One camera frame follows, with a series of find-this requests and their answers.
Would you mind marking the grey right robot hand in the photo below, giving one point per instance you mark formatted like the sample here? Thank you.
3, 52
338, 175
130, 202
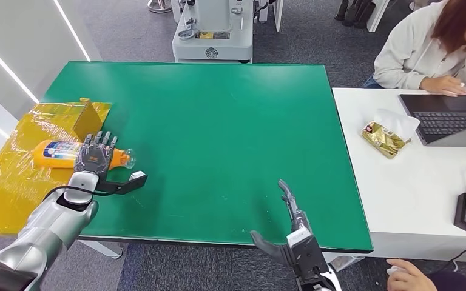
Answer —
293, 219

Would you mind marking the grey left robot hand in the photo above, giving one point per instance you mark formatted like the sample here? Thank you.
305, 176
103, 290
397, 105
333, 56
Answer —
94, 158

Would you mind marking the orange plastic bottle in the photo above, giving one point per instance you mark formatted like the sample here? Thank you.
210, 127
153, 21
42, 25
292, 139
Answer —
58, 154

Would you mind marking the grey robot base machine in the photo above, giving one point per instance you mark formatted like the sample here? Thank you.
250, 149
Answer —
215, 43

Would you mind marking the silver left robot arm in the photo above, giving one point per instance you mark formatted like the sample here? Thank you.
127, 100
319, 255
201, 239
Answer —
44, 233

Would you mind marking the yellow film-wrapped cardboard box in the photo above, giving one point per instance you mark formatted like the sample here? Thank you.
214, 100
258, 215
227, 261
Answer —
12, 188

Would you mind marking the white table leg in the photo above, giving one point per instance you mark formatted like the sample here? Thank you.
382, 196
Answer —
104, 250

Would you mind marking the green table mat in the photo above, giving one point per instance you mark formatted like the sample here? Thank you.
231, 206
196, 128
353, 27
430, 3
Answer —
217, 132

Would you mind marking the gold snack packet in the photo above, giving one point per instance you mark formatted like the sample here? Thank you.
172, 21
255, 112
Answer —
381, 140

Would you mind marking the white desk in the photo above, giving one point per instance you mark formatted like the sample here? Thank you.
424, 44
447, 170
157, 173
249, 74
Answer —
410, 188

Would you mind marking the person's hand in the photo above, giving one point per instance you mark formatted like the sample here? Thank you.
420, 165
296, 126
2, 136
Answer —
444, 85
412, 277

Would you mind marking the white tissue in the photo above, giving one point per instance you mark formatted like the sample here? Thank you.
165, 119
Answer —
398, 119

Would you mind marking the person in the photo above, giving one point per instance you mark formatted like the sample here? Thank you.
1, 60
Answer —
410, 48
438, 281

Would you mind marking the chrome chair base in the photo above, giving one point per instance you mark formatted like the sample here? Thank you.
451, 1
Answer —
159, 6

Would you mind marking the dark grey laptop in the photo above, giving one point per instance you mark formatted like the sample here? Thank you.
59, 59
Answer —
446, 116

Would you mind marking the person's right hand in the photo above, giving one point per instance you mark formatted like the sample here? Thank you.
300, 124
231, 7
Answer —
444, 85

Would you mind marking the black boots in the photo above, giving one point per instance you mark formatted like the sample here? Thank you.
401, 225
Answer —
353, 14

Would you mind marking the white furniture panel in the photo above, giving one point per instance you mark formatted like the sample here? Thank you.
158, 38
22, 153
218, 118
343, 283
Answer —
377, 15

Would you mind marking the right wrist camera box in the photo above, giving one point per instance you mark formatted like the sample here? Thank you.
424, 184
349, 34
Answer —
307, 253

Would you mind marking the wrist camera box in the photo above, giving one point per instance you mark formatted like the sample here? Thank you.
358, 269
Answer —
126, 184
307, 253

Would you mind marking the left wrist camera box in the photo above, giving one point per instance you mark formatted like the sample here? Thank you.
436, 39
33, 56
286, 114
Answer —
126, 184

